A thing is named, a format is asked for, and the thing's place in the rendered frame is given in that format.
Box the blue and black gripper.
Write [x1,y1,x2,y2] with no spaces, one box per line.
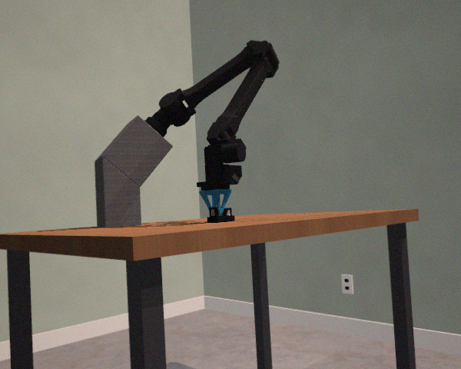
[197,162,234,214]

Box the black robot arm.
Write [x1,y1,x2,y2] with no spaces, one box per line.
[144,41,280,185]

